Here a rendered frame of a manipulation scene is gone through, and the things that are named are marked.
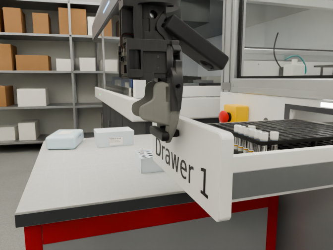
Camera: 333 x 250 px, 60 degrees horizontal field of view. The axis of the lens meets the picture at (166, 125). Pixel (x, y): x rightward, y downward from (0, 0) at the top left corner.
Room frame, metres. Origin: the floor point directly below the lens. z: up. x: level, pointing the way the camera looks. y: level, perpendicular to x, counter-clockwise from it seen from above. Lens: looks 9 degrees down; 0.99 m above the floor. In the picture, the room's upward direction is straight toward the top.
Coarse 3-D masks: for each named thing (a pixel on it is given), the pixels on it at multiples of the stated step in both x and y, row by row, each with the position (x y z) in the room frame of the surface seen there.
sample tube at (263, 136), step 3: (261, 132) 0.42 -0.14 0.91; (264, 132) 0.41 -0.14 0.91; (267, 132) 0.41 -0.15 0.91; (261, 135) 0.41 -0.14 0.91; (264, 135) 0.41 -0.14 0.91; (267, 135) 0.41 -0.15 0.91; (261, 138) 0.41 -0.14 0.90; (264, 138) 0.41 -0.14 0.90; (267, 138) 0.41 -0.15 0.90; (261, 147) 0.41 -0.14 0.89; (264, 147) 0.41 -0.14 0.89; (261, 150) 0.41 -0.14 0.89; (264, 150) 0.41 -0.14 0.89
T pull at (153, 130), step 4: (152, 128) 0.46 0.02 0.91; (156, 128) 0.45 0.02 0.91; (160, 128) 0.45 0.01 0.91; (164, 128) 0.45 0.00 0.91; (152, 132) 0.46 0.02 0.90; (156, 132) 0.44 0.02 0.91; (160, 132) 0.42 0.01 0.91; (164, 132) 0.42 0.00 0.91; (176, 132) 0.44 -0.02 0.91; (156, 136) 0.44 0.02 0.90; (160, 136) 0.42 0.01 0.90; (164, 136) 0.41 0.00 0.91; (168, 136) 0.42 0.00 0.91; (176, 136) 0.45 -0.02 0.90; (164, 140) 0.42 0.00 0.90
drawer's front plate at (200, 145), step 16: (176, 128) 0.46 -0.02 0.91; (192, 128) 0.40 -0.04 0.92; (208, 128) 0.36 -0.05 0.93; (176, 144) 0.46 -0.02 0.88; (192, 144) 0.40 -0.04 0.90; (208, 144) 0.35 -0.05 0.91; (224, 144) 0.32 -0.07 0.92; (160, 160) 0.54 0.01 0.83; (176, 160) 0.46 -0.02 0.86; (192, 160) 0.40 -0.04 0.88; (208, 160) 0.35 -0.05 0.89; (224, 160) 0.32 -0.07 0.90; (176, 176) 0.46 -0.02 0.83; (192, 176) 0.40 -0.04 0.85; (208, 176) 0.35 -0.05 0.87; (224, 176) 0.32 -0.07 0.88; (192, 192) 0.40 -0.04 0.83; (208, 192) 0.35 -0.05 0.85; (224, 192) 0.32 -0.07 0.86; (208, 208) 0.35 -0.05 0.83; (224, 208) 0.32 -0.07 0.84
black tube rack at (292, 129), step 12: (276, 120) 0.62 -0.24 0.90; (288, 120) 0.63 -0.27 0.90; (300, 120) 0.63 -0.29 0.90; (288, 132) 0.48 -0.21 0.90; (300, 132) 0.48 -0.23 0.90; (312, 132) 0.48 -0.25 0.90; (324, 132) 0.48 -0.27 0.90; (276, 144) 0.41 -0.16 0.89; (288, 144) 0.52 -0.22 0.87; (300, 144) 0.52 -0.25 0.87; (312, 144) 0.45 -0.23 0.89; (324, 144) 0.52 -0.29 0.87
